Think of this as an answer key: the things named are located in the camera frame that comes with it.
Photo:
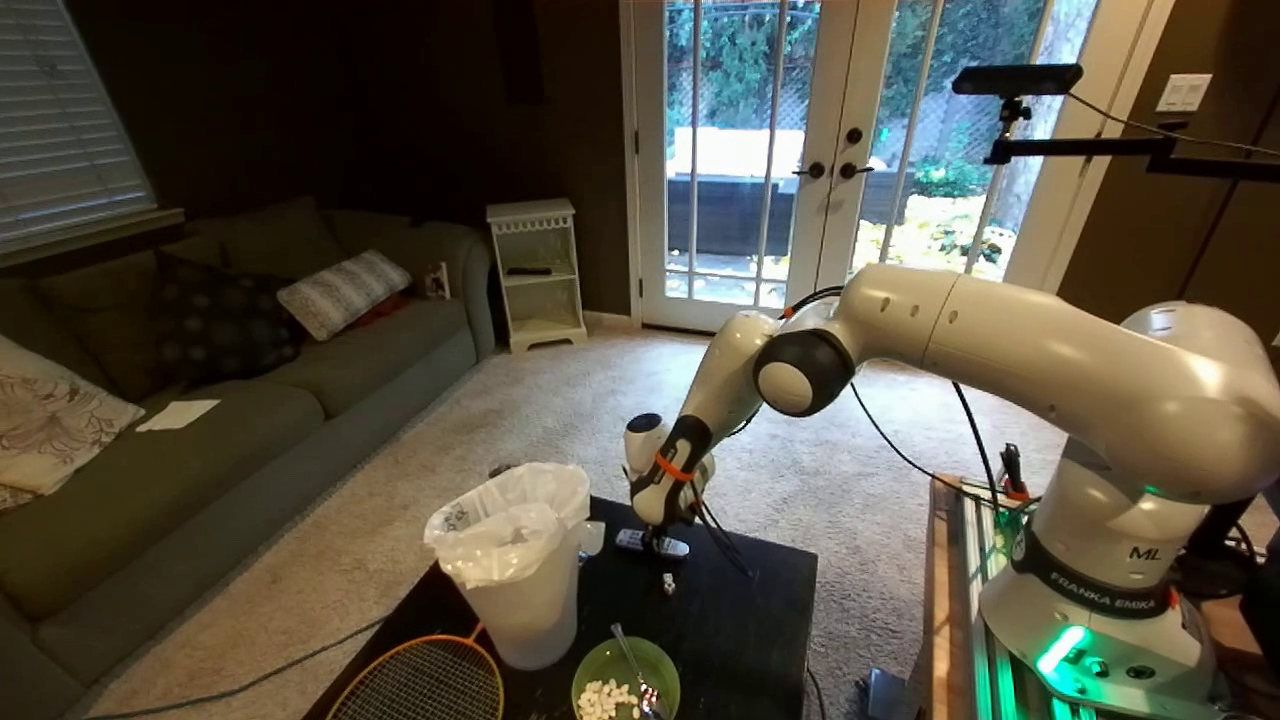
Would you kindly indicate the green plate with food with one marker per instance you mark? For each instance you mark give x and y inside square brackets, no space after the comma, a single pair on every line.
[611,680]

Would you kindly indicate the grey remote controller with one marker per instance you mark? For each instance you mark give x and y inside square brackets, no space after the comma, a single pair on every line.
[652,540]

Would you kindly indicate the green sofa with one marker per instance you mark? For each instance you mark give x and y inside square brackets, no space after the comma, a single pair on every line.
[157,523]

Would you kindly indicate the white small shelf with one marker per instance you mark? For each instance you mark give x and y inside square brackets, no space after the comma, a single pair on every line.
[532,245]

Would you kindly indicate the striped white pillow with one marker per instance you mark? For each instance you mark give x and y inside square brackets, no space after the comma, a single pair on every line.
[340,294]

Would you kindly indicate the floral cream pillow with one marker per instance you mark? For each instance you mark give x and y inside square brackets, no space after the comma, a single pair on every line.
[51,426]

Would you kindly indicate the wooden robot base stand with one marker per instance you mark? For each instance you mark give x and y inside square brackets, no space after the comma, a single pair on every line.
[967,672]

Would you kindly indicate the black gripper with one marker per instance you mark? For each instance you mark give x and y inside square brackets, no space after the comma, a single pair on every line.
[660,503]

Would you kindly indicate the window blind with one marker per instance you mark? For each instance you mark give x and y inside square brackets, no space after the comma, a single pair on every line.
[67,159]

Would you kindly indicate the white paper sheet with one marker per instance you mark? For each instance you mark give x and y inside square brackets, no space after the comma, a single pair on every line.
[179,412]

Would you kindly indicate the white plastic trash bin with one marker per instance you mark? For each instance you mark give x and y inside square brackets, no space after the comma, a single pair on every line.
[512,550]

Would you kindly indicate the orange badminton racket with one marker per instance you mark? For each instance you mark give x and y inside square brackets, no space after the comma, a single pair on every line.
[426,676]

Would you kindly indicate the dark patterned pillow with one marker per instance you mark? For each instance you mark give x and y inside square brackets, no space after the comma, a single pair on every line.
[219,322]

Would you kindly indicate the black coffee table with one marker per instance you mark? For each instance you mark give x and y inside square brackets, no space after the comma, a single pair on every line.
[736,620]

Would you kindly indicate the white french door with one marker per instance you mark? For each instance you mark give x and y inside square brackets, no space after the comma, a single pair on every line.
[776,147]

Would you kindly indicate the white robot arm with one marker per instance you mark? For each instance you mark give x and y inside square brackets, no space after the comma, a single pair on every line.
[1167,418]

